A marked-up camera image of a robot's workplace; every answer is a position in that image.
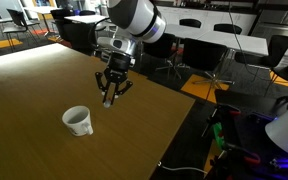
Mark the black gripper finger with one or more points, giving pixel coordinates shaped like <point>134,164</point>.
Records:
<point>118,91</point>
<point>103,87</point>

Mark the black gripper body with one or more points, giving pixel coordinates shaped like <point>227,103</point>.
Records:
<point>117,68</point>

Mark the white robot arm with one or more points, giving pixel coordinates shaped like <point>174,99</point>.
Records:
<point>136,20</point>

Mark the white ceramic mug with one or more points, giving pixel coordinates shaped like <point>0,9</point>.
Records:
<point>77,119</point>

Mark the white table centre background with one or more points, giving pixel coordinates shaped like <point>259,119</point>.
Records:
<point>87,19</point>

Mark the white table background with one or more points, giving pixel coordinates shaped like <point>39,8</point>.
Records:
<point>248,44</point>
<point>87,19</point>

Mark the black chair centre background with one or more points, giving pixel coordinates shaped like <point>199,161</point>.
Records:
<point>202,55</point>

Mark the black chair background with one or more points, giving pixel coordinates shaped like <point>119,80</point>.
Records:
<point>202,55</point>
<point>20,26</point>

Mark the black chair left background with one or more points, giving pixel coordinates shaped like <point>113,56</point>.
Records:
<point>20,26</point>

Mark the green plastic clamp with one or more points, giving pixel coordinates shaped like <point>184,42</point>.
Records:
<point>218,135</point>

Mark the white table right background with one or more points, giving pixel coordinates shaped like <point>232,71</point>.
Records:
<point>248,44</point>

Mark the black chair far right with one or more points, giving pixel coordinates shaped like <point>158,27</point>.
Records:
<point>276,49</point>

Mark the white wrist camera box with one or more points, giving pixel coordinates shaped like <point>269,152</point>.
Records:
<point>122,45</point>

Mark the red handled clamp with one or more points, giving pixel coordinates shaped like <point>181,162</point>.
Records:
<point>248,156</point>
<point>227,110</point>

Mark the red handled clamp lower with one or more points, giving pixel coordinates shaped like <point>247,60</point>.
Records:
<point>248,156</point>

